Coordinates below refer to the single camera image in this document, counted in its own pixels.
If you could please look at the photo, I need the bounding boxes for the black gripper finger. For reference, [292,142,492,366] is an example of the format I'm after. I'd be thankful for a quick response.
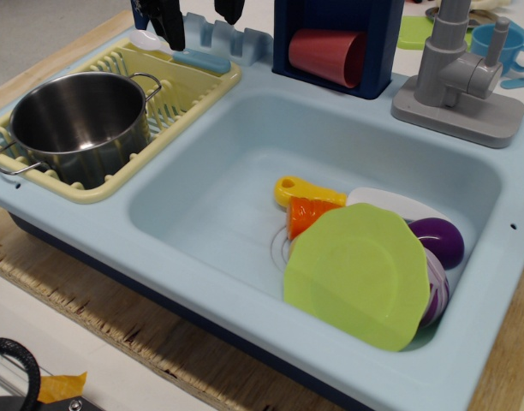
[133,0,186,51]
[214,0,245,25]

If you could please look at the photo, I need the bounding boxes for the white spoon with blue handle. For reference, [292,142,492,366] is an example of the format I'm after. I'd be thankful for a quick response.
[129,29,231,74]

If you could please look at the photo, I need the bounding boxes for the stainless steel pot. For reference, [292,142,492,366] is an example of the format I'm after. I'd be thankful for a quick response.
[9,72,163,189]

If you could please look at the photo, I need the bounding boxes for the light blue utensil stand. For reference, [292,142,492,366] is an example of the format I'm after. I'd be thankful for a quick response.
[183,13,273,67]

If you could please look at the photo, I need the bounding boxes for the cream plastic dish rack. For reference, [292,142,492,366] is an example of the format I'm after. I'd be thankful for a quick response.
[0,39,241,204]

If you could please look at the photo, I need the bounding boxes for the red plastic cup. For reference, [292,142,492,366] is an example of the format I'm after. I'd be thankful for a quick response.
[288,28,367,89]

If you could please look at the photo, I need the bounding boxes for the dark blue cup holder box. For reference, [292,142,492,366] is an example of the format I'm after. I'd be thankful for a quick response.
[272,1,403,99]

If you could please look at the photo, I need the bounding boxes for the green plate in background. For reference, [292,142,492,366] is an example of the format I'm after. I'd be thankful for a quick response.
[397,16,473,51]

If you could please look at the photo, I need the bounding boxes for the orange toy carrot piece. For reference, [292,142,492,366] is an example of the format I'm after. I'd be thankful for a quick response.
[286,197,341,241]

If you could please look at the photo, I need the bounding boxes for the light blue toy sink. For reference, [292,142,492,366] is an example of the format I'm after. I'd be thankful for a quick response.
[0,63,524,410]

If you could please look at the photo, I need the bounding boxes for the grey toy faucet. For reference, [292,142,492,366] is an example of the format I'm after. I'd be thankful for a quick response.
[391,1,524,149]

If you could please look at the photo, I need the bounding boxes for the blue plastic cup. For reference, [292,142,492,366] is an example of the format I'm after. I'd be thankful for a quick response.
[470,22,524,75]

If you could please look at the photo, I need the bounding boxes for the green plastic plate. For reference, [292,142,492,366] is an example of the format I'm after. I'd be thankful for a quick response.
[283,204,430,352]

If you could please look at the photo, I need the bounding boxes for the blue plastic utensil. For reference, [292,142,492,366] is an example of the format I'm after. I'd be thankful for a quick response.
[501,77,524,90]

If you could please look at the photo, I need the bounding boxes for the purple toy eggplant half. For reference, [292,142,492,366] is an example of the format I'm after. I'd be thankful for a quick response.
[408,217,465,270]

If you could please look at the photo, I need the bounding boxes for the purple white toy onion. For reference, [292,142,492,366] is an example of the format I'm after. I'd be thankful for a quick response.
[419,248,450,328]

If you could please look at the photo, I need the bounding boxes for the yellow tape piece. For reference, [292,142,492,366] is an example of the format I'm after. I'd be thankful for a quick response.
[37,372,87,404]

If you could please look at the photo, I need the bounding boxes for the yellow handled toy knife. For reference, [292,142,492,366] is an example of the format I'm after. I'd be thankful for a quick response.
[274,176,451,223]

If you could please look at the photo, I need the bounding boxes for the black cable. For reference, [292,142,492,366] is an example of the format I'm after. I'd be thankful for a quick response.
[0,337,42,408]

